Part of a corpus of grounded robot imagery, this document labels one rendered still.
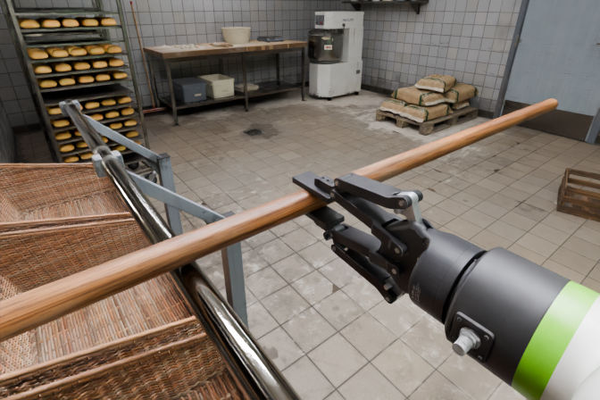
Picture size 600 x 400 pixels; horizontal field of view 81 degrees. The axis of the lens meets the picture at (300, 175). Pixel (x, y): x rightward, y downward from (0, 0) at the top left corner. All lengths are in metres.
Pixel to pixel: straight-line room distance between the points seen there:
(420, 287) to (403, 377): 1.44
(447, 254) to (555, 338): 0.09
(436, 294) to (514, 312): 0.06
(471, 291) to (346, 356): 1.49
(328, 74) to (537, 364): 5.57
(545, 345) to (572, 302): 0.03
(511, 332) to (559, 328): 0.03
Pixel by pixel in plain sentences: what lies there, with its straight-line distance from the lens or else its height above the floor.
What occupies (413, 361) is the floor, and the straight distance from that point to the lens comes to 1.82.
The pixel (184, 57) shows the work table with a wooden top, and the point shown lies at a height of 0.82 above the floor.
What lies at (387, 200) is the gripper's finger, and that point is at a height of 1.25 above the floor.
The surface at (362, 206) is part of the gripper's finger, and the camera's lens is 0.39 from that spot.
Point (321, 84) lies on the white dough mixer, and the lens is 5.79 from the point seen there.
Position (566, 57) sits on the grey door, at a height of 0.88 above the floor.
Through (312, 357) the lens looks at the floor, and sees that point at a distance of 1.76.
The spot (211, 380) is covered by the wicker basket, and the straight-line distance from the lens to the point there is 1.01.
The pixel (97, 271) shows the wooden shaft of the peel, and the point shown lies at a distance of 0.36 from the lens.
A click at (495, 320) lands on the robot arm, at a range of 0.30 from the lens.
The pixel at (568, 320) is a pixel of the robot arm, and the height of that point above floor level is 1.23.
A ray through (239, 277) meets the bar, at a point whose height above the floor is 0.77.
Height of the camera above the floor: 1.42
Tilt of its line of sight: 26 degrees down
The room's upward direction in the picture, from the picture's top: straight up
